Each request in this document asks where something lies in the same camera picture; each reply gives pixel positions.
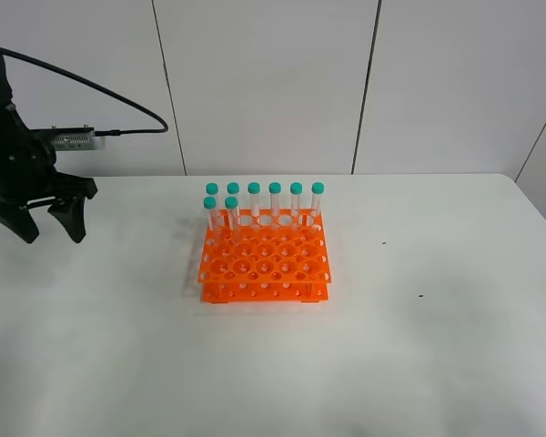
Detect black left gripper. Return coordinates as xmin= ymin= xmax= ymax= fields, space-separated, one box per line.
xmin=0 ymin=129 xmax=96 ymax=244

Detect black left camera cable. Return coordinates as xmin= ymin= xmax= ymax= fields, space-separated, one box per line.
xmin=0 ymin=46 xmax=170 ymax=137

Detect second row tube teal cap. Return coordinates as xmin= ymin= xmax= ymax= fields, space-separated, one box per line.
xmin=203 ymin=196 xmax=223 ymax=244

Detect orange test tube rack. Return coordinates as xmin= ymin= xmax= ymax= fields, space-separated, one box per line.
xmin=197 ymin=208 xmax=331 ymax=304

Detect clear test tube teal cap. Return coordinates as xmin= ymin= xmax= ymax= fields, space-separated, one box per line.
xmin=225 ymin=196 xmax=240 ymax=247

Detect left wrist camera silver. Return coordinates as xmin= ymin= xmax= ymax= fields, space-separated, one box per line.
xmin=31 ymin=126 xmax=106 ymax=151

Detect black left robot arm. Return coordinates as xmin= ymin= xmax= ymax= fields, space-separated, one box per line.
xmin=0 ymin=52 xmax=97 ymax=243

